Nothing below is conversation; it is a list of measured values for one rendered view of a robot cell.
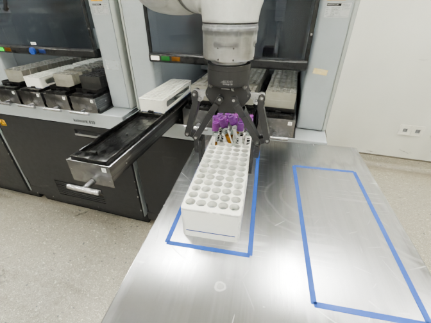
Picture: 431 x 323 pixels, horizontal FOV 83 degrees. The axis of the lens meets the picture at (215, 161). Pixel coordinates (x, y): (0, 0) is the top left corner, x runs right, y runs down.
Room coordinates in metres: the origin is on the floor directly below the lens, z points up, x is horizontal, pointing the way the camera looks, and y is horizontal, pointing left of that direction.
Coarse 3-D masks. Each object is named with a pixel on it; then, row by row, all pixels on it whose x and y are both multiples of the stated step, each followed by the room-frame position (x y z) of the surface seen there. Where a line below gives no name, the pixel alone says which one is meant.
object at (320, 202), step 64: (256, 192) 0.40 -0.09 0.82; (320, 192) 0.40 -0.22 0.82; (192, 256) 0.25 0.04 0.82; (256, 256) 0.25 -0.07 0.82; (320, 256) 0.25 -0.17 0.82; (384, 256) 0.25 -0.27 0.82; (128, 320) 0.15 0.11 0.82; (192, 320) 0.15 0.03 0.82; (256, 320) 0.15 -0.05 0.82; (320, 320) 0.15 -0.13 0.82; (384, 320) 0.15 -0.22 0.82
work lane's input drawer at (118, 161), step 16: (144, 112) 0.87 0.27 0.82; (176, 112) 0.93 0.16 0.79; (112, 128) 0.73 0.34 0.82; (128, 128) 0.76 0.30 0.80; (144, 128) 0.76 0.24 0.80; (160, 128) 0.79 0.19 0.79; (96, 144) 0.65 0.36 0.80; (112, 144) 0.65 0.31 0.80; (128, 144) 0.63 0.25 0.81; (144, 144) 0.68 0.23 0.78; (80, 160) 0.55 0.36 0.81; (96, 160) 0.54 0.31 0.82; (112, 160) 0.55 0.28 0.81; (128, 160) 0.60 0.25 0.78; (80, 176) 0.55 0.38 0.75; (96, 176) 0.53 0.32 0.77; (112, 176) 0.52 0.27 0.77; (96, 192) 0.49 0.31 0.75
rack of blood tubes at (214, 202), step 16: (208, 144) 0.50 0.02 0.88; (224, 144) 0.51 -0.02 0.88; (240, 144) 0.50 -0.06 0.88; (208, 160) 0.44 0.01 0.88; (224, 160) 0.44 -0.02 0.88; (240, 160) 0.44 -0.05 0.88; (208, 176) 0.38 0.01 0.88; (224, 176) 0.38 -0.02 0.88; (240, 176) 0.39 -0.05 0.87; (192, 192) 0.33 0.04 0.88; (208, 192) 0.33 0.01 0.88; (224, 192) 0.34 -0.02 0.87; (240, 192) 0.33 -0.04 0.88; (192, 208) 0.29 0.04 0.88; (208, 208) 0.29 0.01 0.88; (224, 208) 0.30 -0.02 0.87; (240, 208) 0.29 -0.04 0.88; (192, 224) 0.29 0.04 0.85; (208, 224) 0.28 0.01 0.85; (224, 224) 0.28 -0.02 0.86; (240, 224) 0.28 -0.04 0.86; (224, 240) 0.28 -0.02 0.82
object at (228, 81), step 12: (216, 72) 0.42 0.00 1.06; (228, 72) 0.41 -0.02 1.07; (240, 72) 0.42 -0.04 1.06; (216, 84) 0.42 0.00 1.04; (228, 84) 0.41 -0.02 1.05; (240, 84) 0.42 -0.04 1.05; (216, 96) 0.44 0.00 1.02; (228, 96) 0.44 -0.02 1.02; (240, 96) 0.44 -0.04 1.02; (228, 108) 0.44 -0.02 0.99
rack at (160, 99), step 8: (176, 80) 1.16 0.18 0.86; (184, 80) 1.15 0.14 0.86; (160, 88) 1.01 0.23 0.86; (168, 88) 1.01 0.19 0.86; (176, 88) 1.02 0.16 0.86; (184, 88) 1.15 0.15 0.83; (144, 96) 0.91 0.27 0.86; (152, 96) 0.91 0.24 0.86; (160, 96) 0.91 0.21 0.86; (168, 96) 0.91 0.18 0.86; (176, 96) 1.04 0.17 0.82; (184, 96) 1.05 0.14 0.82; (144, 104) 0.88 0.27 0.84; (152, 104) 0.87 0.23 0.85; (160, 104) 0.86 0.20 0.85; (168, 104) 0.98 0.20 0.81; (160, 112) 0.87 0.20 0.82
